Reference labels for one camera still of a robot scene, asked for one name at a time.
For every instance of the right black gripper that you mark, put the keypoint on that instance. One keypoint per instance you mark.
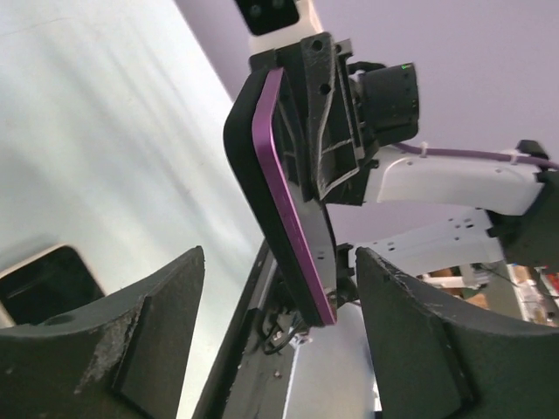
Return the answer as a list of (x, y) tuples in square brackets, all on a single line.
[(353, 110)]

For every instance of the beige phone case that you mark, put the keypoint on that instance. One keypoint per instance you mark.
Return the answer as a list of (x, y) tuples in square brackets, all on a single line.
[(8, 283)]

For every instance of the large black phone case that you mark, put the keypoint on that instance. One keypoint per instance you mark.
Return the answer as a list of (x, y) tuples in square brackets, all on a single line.
[(241, 156)]

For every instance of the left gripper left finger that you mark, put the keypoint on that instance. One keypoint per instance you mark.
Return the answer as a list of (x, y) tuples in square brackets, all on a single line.
[(122, 356)]

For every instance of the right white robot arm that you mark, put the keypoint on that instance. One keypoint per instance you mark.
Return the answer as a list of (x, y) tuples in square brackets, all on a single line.
[(512, 197)]

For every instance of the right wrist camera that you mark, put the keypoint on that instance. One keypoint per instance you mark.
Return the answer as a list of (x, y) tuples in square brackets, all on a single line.
[(276, 24)]

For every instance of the purple-edged phone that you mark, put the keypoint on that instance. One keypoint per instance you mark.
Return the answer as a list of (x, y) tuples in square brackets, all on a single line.
[(302, 238)]

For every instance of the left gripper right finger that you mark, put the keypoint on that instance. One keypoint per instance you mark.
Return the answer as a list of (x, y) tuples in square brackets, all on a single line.
[(437, 356)]

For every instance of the teal-edged phone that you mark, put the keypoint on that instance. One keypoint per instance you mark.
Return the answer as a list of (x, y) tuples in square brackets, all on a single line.
[(48, 288)]

